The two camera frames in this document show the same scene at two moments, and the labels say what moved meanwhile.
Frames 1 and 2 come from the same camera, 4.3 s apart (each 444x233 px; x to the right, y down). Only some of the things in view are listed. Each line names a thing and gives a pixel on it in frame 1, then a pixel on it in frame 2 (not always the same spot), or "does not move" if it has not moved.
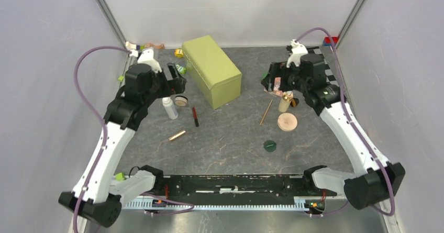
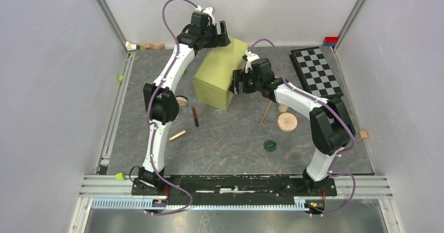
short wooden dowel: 177,135 does not move
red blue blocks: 326,41 does not move
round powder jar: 180,101 does not move
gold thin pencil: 266,112 does not move
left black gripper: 177,85 to 223,40
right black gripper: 278,69 to 239,76
